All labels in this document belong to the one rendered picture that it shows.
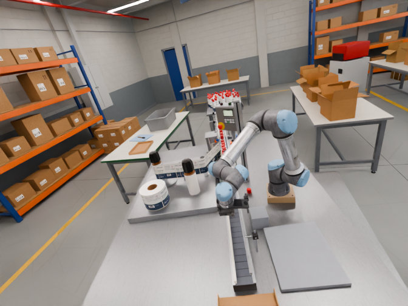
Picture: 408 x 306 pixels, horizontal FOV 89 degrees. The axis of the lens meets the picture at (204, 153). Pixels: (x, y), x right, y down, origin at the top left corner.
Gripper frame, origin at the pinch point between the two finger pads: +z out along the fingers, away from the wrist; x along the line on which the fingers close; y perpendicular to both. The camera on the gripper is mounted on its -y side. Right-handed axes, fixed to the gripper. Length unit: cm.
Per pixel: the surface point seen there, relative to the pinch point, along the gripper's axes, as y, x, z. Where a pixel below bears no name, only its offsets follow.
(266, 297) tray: -8.7, 40.7, -2.8
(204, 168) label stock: 19, -51, 35
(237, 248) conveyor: 1.2, 18.2, 4.9
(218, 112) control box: -1, -72, -6
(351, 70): -347, -397, 274
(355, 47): -351, -424, 231
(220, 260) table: 11.2, 22.6, 8.2
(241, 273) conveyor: 0.9, 30.3, -2.1
